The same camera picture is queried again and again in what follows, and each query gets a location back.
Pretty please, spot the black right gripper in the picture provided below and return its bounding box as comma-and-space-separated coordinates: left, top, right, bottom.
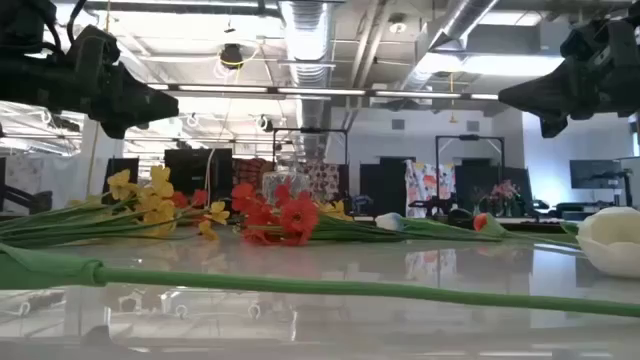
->
498, 19, 640, 139

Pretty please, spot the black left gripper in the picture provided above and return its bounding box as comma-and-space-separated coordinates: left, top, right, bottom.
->
0, 24, 180, 140

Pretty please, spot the black round ceiling device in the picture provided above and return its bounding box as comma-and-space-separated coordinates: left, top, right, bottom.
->
219, 43, 245, 70

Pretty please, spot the pink flower bouquet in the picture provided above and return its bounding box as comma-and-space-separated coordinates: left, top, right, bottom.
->
489, 179, 521, 216

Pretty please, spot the slanted smooth silver duct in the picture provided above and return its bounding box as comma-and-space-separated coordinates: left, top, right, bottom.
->
399, 0, 501, 94

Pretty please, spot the clear cut-glass vase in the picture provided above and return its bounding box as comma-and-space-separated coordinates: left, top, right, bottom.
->
261, 168, 312, 206

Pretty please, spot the dark wall monitor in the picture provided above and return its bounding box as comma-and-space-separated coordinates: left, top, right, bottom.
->
569, 159, 623, 190

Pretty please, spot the long green foreground stem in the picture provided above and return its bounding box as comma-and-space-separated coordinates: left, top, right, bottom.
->
0, 243, 640, 319

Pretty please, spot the black frame stand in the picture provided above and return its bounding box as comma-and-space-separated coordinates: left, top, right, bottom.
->
434, 133, 506, 201

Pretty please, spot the plain white cloth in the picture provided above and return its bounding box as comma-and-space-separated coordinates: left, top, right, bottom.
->
0, 154, 109, 214

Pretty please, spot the red artificial flower bunch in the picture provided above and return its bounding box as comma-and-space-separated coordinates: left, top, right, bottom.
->
230, 180, 504, 247
172, 188, 209, 210

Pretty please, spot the wide ribbed silver duct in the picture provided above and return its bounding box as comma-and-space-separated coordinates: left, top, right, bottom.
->
278, 0, 337, 156

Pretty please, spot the narrow black partition panel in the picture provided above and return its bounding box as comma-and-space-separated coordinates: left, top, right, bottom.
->
102, 157, 140, 201

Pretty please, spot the red dotted white cloth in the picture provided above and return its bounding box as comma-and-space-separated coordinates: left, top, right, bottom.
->
304, 162, 341, 201

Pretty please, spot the yellow artificial flower bunch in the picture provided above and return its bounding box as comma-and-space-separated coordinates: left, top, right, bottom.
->
0, 166, 232, 250
319, 199, 354, 222

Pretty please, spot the white blue-tipped artificial tulip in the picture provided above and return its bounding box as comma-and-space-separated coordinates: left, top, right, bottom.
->
374, 212, 506, 244

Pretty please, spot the long ceiling light strip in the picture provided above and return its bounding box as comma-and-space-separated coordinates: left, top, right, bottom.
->
147, 82, 501, 101

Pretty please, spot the orange artificial tulip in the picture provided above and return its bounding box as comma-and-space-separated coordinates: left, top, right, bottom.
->
472, 213, 584, 250

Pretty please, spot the large black screen panel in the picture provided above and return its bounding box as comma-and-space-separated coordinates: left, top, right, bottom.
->
163, 148, 234, 201

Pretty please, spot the red patterned cloth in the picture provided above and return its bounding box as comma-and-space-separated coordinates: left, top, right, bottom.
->
232, 157, 275, 191

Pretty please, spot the white floral cloth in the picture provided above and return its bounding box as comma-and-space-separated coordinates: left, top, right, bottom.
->
404, 159, 457, 219

